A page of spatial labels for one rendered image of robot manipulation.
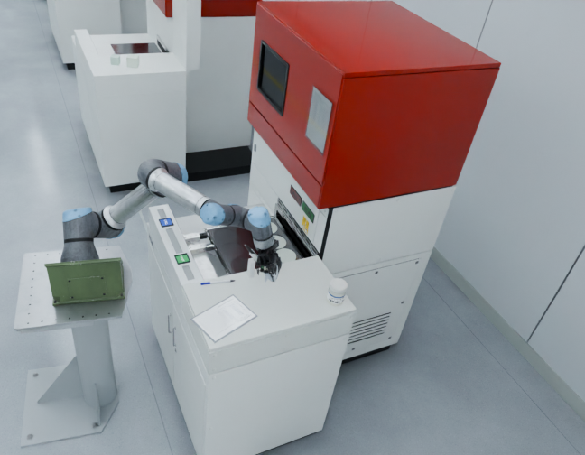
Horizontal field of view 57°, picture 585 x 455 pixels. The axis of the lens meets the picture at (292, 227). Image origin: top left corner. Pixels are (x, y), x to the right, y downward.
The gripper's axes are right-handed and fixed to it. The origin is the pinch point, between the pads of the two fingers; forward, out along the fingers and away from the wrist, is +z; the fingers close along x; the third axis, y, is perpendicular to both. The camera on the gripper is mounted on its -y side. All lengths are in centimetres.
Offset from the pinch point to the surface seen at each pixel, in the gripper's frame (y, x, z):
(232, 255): -23.8, -23.8, 10.0
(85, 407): 14, -106, 79
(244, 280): -3.2, -13.3, 4.7
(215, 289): 4.8, -23.2, 1.8
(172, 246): -17, -47, -2
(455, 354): -65, 86, 132
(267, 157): -80, -14, -6
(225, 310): 15.1, -16.9, 2.4
